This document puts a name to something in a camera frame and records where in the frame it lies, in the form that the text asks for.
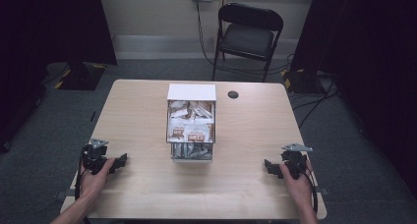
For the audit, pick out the black curtain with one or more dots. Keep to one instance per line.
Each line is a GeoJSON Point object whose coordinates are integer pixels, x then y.
{"type": "Point", "coordinates": [49, 27]}
{"type": "Point", "coordinates": [367, 53]}

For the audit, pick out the person's right hand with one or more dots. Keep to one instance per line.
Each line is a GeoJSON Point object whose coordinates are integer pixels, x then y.
{"type": "Point", "coordinates": [296, 188]}

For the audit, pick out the white box of packets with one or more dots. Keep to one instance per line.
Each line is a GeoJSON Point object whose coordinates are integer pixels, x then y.
{"type": "Point", "coordinates": [191, 92]}

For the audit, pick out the black table grommet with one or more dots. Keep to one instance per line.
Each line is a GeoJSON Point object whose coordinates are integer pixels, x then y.
{"type": "Point", "coordinates": [233, 94]}

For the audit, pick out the black folding chair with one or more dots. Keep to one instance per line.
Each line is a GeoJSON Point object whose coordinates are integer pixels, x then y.
{"type": "Point", "coordinates": [247, 37]}

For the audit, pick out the small clear drawer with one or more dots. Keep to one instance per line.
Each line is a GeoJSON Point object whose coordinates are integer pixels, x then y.
{"type": "Point", "coordinates": [191, 159]}

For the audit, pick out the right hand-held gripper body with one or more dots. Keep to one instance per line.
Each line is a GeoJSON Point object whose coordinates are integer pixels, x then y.
{"type": "Point", "coordinates": [295, 160]}

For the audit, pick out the black stand base yellow tape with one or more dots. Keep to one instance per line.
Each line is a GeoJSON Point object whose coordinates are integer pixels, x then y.
{"type": "Point", "coordinates": [301, 81]}
{"type": "Point", "coordinates": [78, 76]}

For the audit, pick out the pile of grey packets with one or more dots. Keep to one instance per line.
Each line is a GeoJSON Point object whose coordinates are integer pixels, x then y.
{"type": "Point", "coordinates": [191, 151]}

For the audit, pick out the large clear drawer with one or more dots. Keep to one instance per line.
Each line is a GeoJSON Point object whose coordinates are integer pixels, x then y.
{"type": "Point", "coordinates": [168, 125]}

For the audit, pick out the pile of white brown packets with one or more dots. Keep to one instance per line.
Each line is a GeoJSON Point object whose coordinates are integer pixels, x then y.
{"type": "Point", "coordinates": [191, 122]}

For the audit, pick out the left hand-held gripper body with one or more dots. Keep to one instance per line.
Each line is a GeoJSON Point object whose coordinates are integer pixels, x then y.
{"type": "Point", "coordinates": [93, 158]}

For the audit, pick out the person's left hand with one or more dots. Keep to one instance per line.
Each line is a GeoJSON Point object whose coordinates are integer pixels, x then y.
{"type": "Point", "coordinates": [93, 183]}

